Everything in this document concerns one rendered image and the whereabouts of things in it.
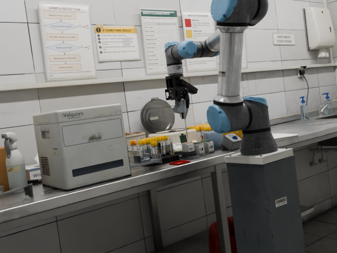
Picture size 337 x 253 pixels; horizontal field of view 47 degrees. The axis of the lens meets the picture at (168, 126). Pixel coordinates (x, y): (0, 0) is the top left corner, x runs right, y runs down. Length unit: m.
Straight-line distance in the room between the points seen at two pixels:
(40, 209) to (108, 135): 0.38
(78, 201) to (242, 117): 0.69
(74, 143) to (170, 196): 1.18
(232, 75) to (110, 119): 0.51
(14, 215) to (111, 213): 1.01
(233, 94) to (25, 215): 0.85
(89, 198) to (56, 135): 0.26
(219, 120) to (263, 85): 1.76
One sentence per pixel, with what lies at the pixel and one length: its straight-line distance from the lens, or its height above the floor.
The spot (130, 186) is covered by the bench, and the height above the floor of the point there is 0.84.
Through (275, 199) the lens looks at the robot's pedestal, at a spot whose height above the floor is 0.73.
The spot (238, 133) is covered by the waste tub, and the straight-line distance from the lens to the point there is 2.09.
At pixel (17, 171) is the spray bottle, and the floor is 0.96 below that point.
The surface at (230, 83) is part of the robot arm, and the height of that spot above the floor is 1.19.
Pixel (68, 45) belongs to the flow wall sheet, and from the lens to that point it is 2.22.
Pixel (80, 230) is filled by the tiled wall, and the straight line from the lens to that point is 2.25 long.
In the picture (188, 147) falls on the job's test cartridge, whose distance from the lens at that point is 1.85.
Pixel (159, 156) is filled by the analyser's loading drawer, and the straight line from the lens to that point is 1.71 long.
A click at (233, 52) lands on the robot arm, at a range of 1.46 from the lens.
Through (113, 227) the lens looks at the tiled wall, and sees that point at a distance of 2.35.
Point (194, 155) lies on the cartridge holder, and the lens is 1.85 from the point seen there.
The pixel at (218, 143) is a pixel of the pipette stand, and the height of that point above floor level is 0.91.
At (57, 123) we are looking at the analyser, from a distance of 1.47.
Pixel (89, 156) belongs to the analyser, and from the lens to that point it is 1.52.
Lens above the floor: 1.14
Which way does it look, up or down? 3 degrees down
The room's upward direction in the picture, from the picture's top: 7 degrees counter-clockwise
